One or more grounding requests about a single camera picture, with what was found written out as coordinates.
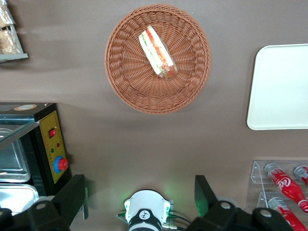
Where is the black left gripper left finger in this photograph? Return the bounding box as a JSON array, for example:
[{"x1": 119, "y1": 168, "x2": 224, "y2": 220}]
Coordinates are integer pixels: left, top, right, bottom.
[{"x1": 27, "y1": 174, "x2": 89, "y2": 231}]

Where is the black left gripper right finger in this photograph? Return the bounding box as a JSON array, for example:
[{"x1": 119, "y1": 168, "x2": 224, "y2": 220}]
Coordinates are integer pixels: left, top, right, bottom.
[{"x1": 185, "y1": 174, "x2": 244, "y2": 231}]

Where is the triangle sandwich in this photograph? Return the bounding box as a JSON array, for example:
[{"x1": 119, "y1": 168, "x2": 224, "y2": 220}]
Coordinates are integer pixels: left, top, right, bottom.
[{"x1": 138, "y1": 25, "x2": 178, "y2": 80}]

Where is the large brown wicker basket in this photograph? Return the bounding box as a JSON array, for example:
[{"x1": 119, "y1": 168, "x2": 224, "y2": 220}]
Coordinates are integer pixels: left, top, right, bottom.
[{"x1": 104, "y1": 4, "x2": 212, "y2": 115}]

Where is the cream plastic tray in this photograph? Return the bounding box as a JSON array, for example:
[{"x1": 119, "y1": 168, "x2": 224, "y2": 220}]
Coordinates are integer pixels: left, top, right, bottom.
[{"x1": 246, "y1": 43, "x2": 308, "y2": 131}]

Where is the grey snack tray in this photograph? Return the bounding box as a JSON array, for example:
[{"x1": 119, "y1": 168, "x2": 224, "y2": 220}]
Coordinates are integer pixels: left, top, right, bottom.
[{"x1": 0, "y1": 0, "x2": 29, "y2": 64}]

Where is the steel warmer pan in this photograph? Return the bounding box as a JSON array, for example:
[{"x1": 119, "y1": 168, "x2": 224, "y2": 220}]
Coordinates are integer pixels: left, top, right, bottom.
[
  {"x1": 0, "y1": 184, "x2": 40, "y2": 216},
  {"x1": 0, "y1": 128, "x2": 31, "y2": 183}
]

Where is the clear acrylic bottle rack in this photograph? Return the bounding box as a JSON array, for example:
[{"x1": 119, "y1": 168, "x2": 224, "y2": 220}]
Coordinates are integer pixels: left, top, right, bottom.
[{"x1": 244, "y1": 160, "x2": 308, "y2": 231}]

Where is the black food warmer yellow panel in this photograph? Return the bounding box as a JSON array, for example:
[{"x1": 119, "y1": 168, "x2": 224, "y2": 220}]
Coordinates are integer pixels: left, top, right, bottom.
[{"x1": 0, "y1": 102, "x2": 73, "y2": 216}]

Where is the red cola bottle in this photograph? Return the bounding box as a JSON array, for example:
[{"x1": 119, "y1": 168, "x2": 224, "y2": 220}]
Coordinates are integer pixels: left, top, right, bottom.
[
  {"x1": 264, "y1": 162, "x2": 308, "y2": 214},
  {"x1": 267, "y1": 197, "x2": 308, "y2": 231},
  {"x1": 293, "y1": 165, "x2": 308, "y2": 186}
]

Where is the clear bag of fried snacks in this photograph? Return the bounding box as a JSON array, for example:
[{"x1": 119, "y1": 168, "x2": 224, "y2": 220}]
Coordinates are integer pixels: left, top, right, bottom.
[
  {"x1": 0, "y1": 28, "x2": 22, "y2": 55},
  {"x1": 0, "y1": 0, "x2": 15, "y2": 27}
]

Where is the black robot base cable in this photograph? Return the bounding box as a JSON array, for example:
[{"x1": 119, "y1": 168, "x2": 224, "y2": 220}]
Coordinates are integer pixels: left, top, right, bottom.
[{"x1": 166, "y1": 211, "x2": 193, "y2": 231}]

